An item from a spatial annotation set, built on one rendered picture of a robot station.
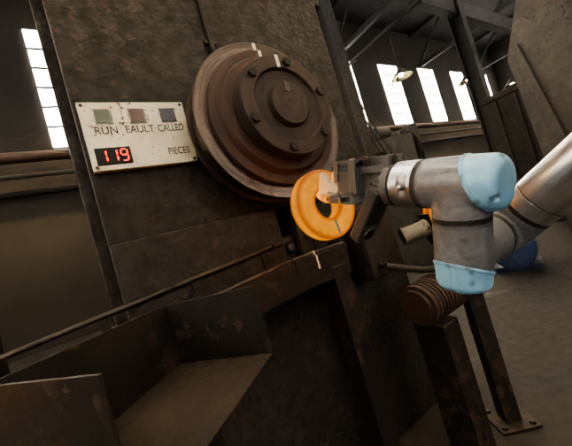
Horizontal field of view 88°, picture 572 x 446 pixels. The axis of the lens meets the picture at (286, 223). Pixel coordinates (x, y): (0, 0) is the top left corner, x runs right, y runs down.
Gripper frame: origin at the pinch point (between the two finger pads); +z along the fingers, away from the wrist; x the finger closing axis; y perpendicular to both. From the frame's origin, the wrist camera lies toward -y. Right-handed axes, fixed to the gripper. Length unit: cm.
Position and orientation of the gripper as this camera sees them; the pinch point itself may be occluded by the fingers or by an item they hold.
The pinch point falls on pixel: (320, 196)
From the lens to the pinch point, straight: 66.7
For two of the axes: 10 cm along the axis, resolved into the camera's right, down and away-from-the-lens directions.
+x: -8.2, 2.2, -5.3
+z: -5.6, -0.8, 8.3
